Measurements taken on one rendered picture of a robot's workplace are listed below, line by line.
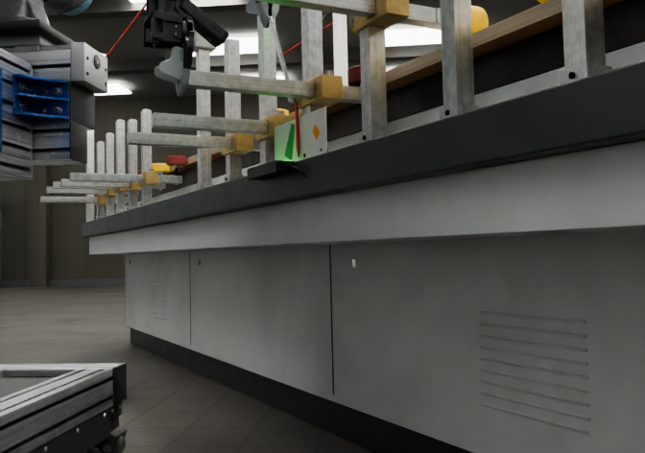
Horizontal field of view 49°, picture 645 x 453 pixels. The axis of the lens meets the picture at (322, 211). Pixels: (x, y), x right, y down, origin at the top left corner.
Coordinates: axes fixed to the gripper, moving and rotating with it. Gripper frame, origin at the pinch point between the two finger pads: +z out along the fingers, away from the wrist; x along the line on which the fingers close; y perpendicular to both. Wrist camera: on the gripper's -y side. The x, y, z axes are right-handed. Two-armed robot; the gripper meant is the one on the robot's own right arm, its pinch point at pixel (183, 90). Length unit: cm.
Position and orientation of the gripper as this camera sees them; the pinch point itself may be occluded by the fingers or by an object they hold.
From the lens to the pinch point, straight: 142.7
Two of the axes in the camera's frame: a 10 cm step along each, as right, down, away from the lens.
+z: 0.0, 10.0, -0.7
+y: -8.9, -0.3, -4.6
